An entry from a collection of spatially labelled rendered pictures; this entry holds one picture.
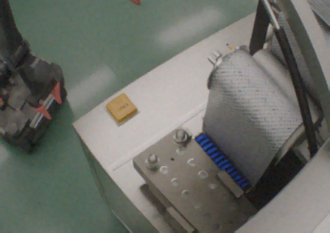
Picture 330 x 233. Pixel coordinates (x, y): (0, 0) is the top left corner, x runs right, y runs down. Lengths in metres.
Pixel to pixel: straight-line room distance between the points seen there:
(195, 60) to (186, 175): 0.47
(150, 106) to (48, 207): 1.08
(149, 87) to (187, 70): 0.13
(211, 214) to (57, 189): 1.29
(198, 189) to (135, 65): 1.52
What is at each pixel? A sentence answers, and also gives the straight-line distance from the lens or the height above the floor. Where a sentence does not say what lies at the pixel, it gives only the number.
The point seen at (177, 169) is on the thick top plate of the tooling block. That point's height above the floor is 1.03.
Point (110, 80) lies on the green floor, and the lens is 2.49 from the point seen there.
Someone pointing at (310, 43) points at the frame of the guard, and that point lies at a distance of 0.44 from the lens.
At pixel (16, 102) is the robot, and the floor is 0.26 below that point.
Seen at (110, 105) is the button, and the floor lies 0.92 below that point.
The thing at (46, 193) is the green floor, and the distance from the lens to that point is 2.26.
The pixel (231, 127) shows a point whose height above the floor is 1.17.
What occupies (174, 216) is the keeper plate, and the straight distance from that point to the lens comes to 1.10.
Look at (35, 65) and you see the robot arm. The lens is 1.04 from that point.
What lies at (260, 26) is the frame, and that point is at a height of 1.14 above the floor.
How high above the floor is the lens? 2.08
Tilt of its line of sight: 61 degrees down
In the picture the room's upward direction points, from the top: 3 degrees clockwise
